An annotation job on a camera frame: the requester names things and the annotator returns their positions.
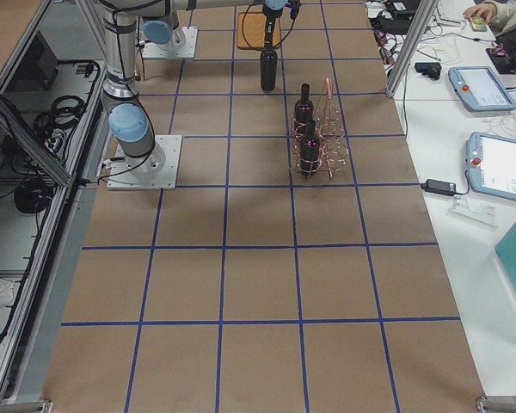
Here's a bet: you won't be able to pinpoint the black handheld device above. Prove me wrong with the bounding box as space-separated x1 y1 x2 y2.
415 62 441 80

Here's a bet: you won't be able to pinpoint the aluminium frame post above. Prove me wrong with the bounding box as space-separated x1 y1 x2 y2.
385 0 438 98

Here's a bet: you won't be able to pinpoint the dark wine bottle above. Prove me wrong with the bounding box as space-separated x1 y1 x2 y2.
260 50 278 92
292 83 314 133
299 120 320 176

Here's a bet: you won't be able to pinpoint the coiled black cables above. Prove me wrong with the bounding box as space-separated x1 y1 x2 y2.
15 96 87 216

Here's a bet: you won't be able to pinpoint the clear acrylic stand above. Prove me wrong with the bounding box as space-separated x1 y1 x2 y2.
448 195 497 228

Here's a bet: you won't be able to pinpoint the teach pendant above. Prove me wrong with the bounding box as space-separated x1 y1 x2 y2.
465 132 516 201
448 66 516 112

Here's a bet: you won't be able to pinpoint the copper wire bottle basket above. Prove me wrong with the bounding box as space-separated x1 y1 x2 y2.
291 77 348 179

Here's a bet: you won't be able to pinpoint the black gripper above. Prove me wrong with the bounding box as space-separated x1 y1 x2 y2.
264 8 282 50

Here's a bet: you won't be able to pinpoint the wooden tray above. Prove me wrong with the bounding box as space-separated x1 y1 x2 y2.
236 11 267 50

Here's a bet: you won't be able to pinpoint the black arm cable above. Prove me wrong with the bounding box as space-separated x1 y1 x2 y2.
245 0 304 48

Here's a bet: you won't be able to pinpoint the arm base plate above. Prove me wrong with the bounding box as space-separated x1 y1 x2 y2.
107 135 182 190
143 26 199 60

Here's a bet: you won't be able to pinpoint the upper teach pendant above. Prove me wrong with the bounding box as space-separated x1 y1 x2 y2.
448 66 516 112

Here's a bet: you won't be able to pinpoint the person hand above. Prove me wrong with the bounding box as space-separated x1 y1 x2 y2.
463 1 496 21

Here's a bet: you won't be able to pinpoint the aluminium side frame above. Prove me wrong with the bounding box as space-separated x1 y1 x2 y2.
0 1 108 405

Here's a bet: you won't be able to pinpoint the lower teach pendant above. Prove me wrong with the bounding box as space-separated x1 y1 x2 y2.
465 132 516 201

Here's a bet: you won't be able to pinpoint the green smartphone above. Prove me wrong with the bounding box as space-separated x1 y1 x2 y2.
469 16 488 32

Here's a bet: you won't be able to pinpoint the black power brick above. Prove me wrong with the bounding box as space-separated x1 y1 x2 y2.
421 179 457 196

